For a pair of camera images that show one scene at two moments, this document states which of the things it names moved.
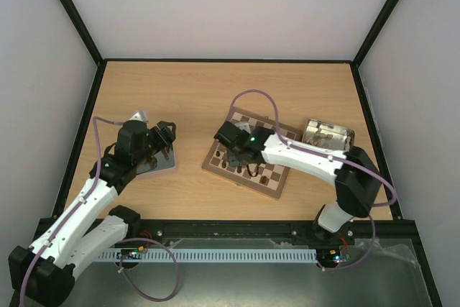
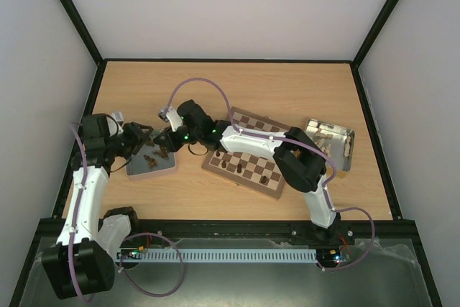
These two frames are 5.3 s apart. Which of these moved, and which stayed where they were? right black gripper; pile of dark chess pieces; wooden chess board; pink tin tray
Moved: right black gripper
Stayed: wooden chess board; pink tin tray; pile of dark chess pieces
